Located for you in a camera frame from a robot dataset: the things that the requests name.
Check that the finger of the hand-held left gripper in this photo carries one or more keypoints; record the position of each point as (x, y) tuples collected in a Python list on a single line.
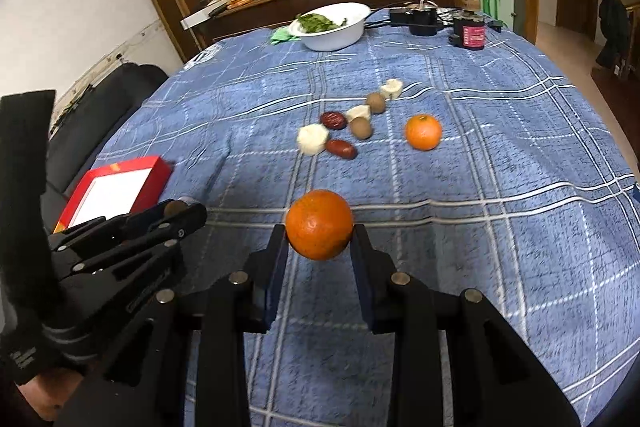
[(150, 224), (130, 269)]

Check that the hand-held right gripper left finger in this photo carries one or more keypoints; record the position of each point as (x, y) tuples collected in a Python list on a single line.
[(274, 287)]

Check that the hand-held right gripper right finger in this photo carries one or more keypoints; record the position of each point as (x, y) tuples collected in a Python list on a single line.
[(365, 292)]

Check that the red shallow box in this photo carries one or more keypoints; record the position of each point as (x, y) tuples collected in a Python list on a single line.
[(112, 197)]

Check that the large orange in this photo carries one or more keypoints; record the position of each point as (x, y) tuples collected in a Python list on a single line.
[(319, 224)]

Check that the red date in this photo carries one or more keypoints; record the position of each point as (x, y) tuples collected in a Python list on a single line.
[(333, 120), (341, 149)]

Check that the white peeled chunk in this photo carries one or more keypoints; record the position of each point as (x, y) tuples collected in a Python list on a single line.
[(392, 88), (359, 112), (312, 139)]

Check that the brown longan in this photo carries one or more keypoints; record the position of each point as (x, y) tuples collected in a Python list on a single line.
[(375, 101), (361, 128)]

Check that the small mandarin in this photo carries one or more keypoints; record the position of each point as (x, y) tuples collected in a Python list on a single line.
[(423, 132)]

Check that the person's left hand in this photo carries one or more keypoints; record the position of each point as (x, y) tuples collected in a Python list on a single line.
[(47, 394)]

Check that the black sofa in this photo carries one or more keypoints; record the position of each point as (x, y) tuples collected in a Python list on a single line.
[(95, 117)]

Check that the blue plaid tablecloth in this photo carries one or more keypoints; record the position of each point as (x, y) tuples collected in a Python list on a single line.
[(450, 207)]

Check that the white flat box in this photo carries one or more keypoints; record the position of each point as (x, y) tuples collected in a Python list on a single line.
[(200, 19)]

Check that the green cloth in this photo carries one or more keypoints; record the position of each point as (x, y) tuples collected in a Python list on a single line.
[(280, 37)]

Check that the white bowl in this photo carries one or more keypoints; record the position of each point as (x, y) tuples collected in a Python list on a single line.
[(340, 37)]

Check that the green leafy vegetables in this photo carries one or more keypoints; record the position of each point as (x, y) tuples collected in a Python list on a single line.
[(315, 23)]

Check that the black round charger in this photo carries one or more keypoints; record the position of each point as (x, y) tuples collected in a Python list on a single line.
[(424, 27)]

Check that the dark bottle with red label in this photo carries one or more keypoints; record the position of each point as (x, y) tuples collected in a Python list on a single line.
[(469, 34)]

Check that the black power adapter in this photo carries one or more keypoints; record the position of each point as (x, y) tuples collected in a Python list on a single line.
[(400, 15)]

